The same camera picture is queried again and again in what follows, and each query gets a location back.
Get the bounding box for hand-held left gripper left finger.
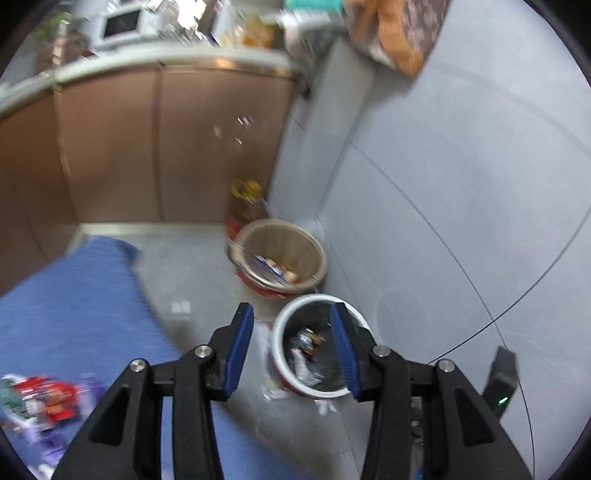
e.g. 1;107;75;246
51;302;256;480

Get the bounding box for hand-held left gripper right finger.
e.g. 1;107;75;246
329;302;534;480

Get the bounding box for crumpled dark snack wrapper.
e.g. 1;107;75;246
288;327;328;386

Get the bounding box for crumpled white wrapper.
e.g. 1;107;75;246
259;323;342;414

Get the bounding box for food packets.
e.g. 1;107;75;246
253;255;300;283

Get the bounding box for beige woven basket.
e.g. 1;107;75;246
228;219;328;296

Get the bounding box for cooking oil bottle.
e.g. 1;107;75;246
230;178;269;232

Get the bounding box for blue fluffy towel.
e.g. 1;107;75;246
0;236;324;480

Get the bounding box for red snack wrapper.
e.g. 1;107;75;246
11;376;80;423

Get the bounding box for purple snack wrapper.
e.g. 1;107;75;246
25;378;100;469

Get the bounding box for brown kitchen cabinet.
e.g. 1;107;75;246
0;46;303;296

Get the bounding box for yellow packet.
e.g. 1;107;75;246
242;16;278;49

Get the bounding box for orange patterned cloth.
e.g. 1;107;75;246
344;0;451;77

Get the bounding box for white microwave oven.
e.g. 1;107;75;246
95;7;149;49

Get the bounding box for teal paper bag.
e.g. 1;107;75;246
284;0;347;14

